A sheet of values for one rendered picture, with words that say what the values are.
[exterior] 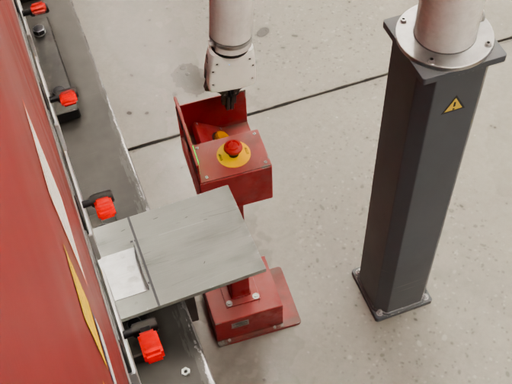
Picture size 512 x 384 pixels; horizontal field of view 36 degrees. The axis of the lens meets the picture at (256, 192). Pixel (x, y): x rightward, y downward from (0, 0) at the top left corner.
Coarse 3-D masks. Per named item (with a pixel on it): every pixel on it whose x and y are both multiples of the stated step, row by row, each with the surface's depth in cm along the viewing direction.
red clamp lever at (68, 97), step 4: (68, 88) 115; (72, 88) 115; (56, 92) 114; (60, 92) 111; (64, 92) 110; (68, 92) 108; (72, 92) 107; (76, 92) 115; (52, 96) 114; (56, 96) 114; (60, 96) 109; (64, 96) 107; (68, 96) 107; (72, 96) 107; (76, 96) 115; (52, 100) 114; (56, 100) 114; (60, 100) 107; (64, 100) 107; (68, 100) 107; (72, 100) 107; (76, 100) 107; (64, 104) 107; (68, 104) 107; (72, 104) 108
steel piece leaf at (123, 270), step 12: (120, 252) 129; (132, 252) 129; (108, 264) 127; (120, 264) 127; (132, 264) 127; (108, 276) 126; (120, 276) 126; (132, 276) 126; (144, 276) 124; (120, 288) 125; (132, 288) 125; (144, 288) 125
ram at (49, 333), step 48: (0, 0) 70; (0, 48) 47; (0, 96) 36; (0, 144) 29; (48, 144) 70; (0, 192) 24; (48, 192) 48; (0, 240) 21; (48, 240) 36; (0, 288) 18; (48, 288) 29; (96, 288) 71; (0, 336) 16; (48, 336) 24
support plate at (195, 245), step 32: (224, 192) 135; (128, 224) 132; (160, 224) 132; (192, 224) 132; (224, 224) 131; (160, 256) 128; (192, 256) 128; (224, 256) 128; (256, 256) 128; (160, 288) 125; (192, 288) 125
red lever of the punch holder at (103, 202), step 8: (104, 192) 103; (88, 200) 103; (96, 200) 100; (104, 200) 98; (112, 200) 104; (96, 208) 97; (104, 208) 96; (112, 208) 96; (104, 216) 96; (112, 216) 96
